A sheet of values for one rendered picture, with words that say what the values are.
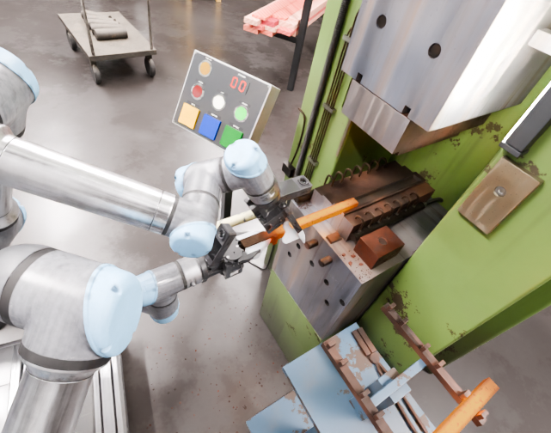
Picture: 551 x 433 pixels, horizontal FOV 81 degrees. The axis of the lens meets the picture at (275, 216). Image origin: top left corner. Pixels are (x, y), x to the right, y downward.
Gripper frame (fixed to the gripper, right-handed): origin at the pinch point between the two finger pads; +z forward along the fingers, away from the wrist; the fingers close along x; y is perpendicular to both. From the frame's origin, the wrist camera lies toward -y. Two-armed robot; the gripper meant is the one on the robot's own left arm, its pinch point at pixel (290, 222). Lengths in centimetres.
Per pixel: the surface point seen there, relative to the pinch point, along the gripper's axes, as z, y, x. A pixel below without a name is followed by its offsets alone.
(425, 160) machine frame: 33, -59, -4
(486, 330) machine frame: 82, -43, 55
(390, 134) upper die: -15.1, -30.8, 4.8
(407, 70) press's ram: -27.2, -37.6, 1.5
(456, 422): 6, -1, 58
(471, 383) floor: 136, -33, 73
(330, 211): 8.9, -12.3, 0.6
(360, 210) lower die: 15.9, -21.3, 3.5
